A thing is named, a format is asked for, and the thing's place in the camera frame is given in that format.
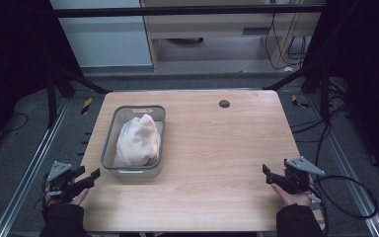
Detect black metal stand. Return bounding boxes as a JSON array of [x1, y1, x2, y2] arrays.
[[43, 57, 114, 130], [262, 63, 335, 126]]

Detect black floor cables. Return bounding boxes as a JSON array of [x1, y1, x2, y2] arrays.
[[289, 94, 348, 167]]

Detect person's right hand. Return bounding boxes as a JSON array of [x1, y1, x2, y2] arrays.
[[270, 184, 314, 207]]

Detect black frame crossbar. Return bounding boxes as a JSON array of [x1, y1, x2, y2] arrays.
[[49, 4, 328, 19]]

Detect white cloth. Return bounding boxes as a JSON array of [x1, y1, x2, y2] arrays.
[[113, 113, 163, 168]]

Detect aluminium floor rail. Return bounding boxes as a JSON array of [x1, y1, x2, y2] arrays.
[[307, 94, 379, 237], [0, 98, 71, 237]]

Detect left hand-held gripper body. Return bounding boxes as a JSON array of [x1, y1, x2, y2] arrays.
[[46, 160, 80, 202]]

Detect yellow black striped tape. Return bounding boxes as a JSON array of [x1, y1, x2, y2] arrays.
[[80, 97, 94, 116], [290, 94, 310, 110]]

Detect light wooden desk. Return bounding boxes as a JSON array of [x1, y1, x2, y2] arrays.
[[139, 0, 327, 72]]

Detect person's left hand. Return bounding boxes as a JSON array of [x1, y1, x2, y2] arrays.
[[44, 188, 90, 206]]

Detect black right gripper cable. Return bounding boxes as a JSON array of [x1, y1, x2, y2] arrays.
[[309, 175, 379, 220]]

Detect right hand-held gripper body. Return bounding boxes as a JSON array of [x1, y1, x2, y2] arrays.
[[284, 156, 326, 195]]

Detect thin black floor cable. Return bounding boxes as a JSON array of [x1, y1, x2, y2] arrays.
[[0, 112, 30, 134]]

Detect black hanging cables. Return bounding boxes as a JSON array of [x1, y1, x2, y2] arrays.
[[264, 12, 308, 72]]

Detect white cabinet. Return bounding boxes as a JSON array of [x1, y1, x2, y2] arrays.
[[48, 0, 154, 69]]

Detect grey plastic basket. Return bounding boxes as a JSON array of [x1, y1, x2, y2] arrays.
[[100, 104, 167, 179]]

